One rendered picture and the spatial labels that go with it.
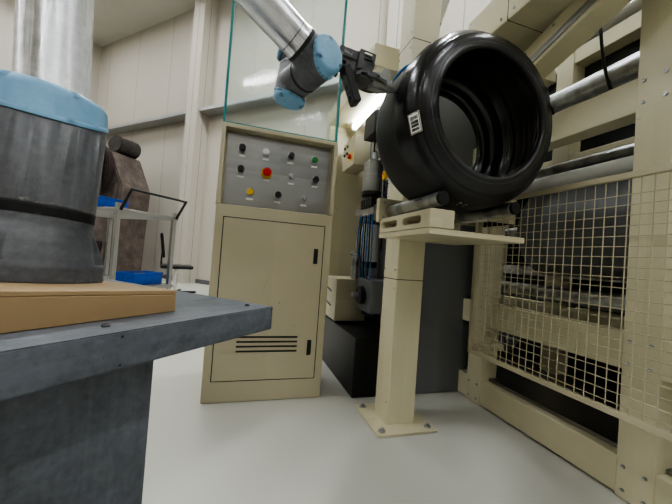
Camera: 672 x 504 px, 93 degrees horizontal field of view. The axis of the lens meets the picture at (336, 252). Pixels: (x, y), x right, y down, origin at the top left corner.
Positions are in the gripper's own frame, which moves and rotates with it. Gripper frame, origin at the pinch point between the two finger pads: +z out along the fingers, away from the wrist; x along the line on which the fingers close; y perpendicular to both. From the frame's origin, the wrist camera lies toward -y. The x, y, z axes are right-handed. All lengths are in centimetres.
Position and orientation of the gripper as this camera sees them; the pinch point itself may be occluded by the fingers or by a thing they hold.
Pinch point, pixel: (392, 91)
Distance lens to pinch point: 115.9
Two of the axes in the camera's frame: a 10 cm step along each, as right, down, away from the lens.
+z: 9.4, 1.9, 2.9
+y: 1.8, -9.8, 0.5
